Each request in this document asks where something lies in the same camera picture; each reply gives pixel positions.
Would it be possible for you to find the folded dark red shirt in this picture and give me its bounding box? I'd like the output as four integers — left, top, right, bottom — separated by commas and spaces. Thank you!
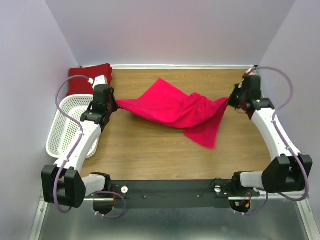
66, 63, 113, 97

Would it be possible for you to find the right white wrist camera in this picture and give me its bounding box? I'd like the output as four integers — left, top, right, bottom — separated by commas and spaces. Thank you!
244, 67, 258, 76

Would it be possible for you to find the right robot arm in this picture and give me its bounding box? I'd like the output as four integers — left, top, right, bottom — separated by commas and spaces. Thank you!
228, 73, 313, 194

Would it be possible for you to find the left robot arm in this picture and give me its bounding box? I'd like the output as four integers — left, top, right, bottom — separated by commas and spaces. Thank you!
41, 84, 118, 208

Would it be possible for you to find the aluminium frame rail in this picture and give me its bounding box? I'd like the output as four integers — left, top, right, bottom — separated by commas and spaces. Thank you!
29, 193, 48, 240

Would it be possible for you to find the pink red t shirt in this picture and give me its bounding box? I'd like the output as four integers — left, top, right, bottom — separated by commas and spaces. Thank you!
116, 78, 228, 149

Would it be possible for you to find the white plastic laundry basket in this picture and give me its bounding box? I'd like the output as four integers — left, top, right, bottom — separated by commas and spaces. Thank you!
45, 94, 93, 159

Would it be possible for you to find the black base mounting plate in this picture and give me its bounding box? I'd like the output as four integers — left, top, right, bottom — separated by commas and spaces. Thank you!
92, 178, 260, 216

